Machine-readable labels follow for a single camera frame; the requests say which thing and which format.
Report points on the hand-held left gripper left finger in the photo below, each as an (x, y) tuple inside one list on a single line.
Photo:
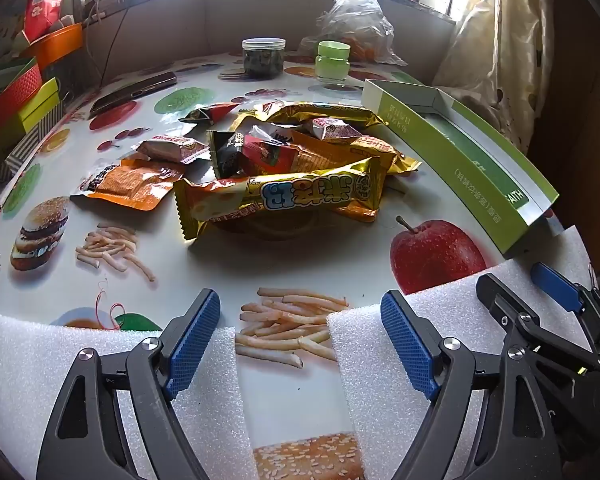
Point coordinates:
[(195, 340)]

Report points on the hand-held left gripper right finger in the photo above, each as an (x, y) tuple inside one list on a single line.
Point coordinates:
[(410, 345)]

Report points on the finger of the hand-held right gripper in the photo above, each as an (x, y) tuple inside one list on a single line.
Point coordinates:
[(555, 282), (495, 295)]

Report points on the green and white cardboard box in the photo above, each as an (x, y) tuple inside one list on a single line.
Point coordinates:
[(480, 160)]

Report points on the long gold snack bar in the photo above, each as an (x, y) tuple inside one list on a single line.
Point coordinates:
[(305, 112), (280, 195)]

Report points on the orange snack packet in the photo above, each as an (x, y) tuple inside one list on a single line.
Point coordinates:
[(130, 185)]

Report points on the yellow snack packet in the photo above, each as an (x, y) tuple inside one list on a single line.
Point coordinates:
[(375, 152)]

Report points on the red and white snack packet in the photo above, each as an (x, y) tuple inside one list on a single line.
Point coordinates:
[(172, 149), (335, 129)]

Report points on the red and black candy packet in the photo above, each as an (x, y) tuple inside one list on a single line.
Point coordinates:
[(210, 114)]

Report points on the white foam sheet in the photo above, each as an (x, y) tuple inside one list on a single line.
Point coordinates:
[(480, 320), (30, 385)]

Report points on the black snack packet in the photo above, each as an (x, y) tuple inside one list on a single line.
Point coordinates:
[(227, 155)]

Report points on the patterned cream curtain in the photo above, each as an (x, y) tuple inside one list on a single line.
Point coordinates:
[(495, 50)]

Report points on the black and white striped box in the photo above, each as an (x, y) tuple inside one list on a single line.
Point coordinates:
[(25, 155)]

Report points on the black smartphone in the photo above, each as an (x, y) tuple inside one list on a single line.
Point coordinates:
[(135, 92)]

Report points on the yellow-green box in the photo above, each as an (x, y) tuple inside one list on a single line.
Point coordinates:
[(35, 110)]

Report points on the green plastic jar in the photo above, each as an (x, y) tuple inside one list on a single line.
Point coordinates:
[(332, 62)]

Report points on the clear jar with dark contents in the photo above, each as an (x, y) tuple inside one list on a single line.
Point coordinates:
[(264, 60)]

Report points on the red textured box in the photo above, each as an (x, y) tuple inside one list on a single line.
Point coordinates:
[(10, 95)]

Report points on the clear plastic bag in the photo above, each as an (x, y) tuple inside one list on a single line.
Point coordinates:
[(355, 20)]

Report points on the orange box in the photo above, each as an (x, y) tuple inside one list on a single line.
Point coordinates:
[(57, 45)]

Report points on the red paper bag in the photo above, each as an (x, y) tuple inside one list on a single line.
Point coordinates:
[(42, 0)]

